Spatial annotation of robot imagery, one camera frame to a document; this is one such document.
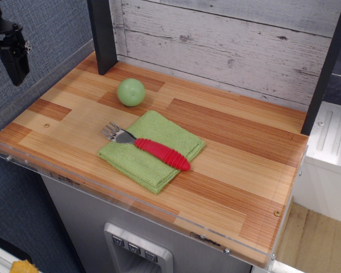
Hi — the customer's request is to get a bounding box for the black right post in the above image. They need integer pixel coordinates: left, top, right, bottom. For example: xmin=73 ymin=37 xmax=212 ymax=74
xmin=301 ymin=13 xmax=341 ymax=136

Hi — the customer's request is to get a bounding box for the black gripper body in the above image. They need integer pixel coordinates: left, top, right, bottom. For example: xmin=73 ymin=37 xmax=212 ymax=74
xmin=0 ymin=19 xmax=31 ymax=63

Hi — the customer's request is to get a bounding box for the yellow object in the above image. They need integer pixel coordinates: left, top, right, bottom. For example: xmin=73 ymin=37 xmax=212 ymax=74
xmin=9 ymin=260 xmax=39 ymax=273

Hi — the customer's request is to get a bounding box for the green ball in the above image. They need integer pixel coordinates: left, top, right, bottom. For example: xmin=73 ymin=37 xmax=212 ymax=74
xmin=117 ymin=78 xmax=145 ymax=107

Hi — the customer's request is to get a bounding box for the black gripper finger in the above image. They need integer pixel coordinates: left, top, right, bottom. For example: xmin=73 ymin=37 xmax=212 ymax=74
xmin=1 ymin=53 xmax=30 ymax=86

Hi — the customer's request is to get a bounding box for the black left post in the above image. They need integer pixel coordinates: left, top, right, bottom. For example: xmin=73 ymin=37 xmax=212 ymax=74
xmin=87 ymin=0 xmax=118 ymax=75

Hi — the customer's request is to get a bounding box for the green folded towel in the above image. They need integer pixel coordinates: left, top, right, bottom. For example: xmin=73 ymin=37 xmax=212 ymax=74
xmin=98 ymin=110 xmax=205 ymax=194

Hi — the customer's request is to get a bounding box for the red handled fork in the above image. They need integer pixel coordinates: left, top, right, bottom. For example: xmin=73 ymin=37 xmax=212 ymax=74
xmin=101 ymin=122 xmax=190 ymax=171

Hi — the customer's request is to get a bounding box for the black post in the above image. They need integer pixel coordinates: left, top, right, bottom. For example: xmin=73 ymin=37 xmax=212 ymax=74
xmin=87 ymin=0 xmax=118 ymax=75
xmin=301 ymin=13 xmax=341 ymax=136

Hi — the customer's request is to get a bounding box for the grey toy fridge cabinet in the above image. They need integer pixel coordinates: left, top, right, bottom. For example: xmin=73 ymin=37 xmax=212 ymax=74
xmin=43 ymin=177 xmax=252 ymax=272

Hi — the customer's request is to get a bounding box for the white wood backboard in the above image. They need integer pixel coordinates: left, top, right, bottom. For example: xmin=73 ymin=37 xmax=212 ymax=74
xmin=109 ymin=1 xmax=341 ymax=111

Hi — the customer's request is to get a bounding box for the white toy sink counter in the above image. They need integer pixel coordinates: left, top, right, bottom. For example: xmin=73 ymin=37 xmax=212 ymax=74
xmin=293 ymin=102 xmax=341 ymax=221

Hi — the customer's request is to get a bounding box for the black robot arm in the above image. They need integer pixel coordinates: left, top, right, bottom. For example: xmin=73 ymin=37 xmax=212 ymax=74
xmin=0 ymin=8 xmax=31 ymax=86

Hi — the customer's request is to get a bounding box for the silver dispenser panel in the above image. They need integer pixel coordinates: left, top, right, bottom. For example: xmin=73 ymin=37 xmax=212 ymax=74
xmin=103 ymin=222 xmax=174 ymax=272

